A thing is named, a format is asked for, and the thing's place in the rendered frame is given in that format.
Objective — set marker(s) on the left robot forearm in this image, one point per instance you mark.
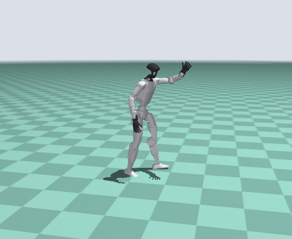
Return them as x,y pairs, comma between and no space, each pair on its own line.
178,77

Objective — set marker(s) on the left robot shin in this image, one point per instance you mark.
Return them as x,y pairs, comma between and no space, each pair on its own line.
154,152

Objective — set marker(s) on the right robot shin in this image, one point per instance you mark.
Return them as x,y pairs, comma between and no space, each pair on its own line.
132,154

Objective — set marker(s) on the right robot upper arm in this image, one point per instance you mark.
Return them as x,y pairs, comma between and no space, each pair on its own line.
140,86

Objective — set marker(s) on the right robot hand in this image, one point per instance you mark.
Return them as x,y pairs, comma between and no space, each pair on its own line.
136,125

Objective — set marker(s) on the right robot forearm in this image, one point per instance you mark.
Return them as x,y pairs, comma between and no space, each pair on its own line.
132,107

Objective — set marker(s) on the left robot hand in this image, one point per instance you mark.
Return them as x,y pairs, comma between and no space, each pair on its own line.
185,68

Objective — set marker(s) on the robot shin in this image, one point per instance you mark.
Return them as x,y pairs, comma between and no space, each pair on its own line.
132,154
154,152

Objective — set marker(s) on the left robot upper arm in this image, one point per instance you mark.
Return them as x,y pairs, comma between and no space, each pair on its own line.
164,80

